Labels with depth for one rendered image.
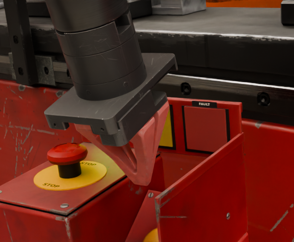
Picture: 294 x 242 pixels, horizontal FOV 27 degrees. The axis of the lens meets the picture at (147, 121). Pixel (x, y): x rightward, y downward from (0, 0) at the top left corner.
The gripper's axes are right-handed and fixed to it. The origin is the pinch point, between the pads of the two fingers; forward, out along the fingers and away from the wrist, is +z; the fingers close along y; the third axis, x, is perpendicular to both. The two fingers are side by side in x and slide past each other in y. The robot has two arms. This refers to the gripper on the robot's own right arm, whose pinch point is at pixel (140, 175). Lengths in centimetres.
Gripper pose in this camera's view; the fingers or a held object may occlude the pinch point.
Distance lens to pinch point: 51.8
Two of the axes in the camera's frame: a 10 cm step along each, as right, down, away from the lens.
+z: 2.4, 8.4, 4.8
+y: 4.9, -5.3, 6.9
